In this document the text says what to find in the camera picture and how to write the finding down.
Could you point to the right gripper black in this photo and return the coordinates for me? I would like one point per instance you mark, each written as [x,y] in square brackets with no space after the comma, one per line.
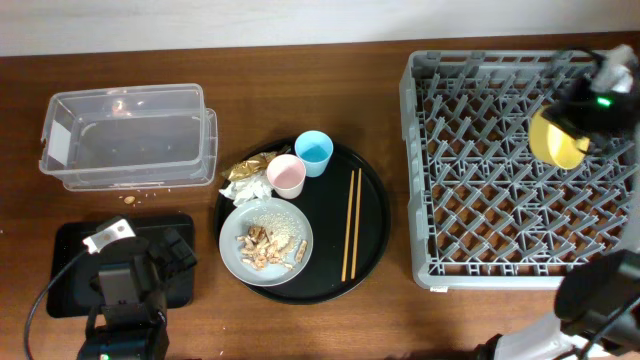
[564,109]

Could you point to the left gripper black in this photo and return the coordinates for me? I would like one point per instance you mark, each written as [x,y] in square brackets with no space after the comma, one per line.
[165,257]

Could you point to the yellow plastic bowl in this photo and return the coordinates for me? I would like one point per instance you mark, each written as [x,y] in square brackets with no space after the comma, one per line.
[552,145]

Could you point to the pink plastic cup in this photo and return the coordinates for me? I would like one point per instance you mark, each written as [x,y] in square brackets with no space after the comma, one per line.
[286,173]

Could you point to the blue plastic cup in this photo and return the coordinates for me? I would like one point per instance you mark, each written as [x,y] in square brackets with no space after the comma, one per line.
[315,149]

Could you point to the wooden chopstick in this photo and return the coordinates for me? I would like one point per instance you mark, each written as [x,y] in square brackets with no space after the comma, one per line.
[347,227]
[357,221]

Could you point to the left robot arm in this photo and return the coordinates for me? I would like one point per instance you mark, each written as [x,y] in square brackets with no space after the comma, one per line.
[133,280]

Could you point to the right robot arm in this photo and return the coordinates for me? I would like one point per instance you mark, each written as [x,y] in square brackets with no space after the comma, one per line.
[596,307]

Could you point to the grey dishwasher rack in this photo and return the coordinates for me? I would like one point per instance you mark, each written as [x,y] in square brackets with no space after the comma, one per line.
[484,213]

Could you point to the food scraps on plate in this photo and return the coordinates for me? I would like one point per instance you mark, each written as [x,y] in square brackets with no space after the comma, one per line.
[273,239]

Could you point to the grey plate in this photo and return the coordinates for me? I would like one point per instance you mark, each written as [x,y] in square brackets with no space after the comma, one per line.
[237,223]

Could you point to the crumpled white tissue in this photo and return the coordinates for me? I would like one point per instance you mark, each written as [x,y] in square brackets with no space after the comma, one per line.
[242,191]

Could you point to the clear plastic storage bin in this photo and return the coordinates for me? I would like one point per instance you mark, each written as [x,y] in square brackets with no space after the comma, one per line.
[137,137]

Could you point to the gold foil wrapper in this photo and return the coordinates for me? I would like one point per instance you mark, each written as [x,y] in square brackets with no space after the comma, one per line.
[252,165]

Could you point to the round black serving tray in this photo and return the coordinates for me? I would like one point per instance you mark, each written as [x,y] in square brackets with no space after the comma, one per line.
[323,201]

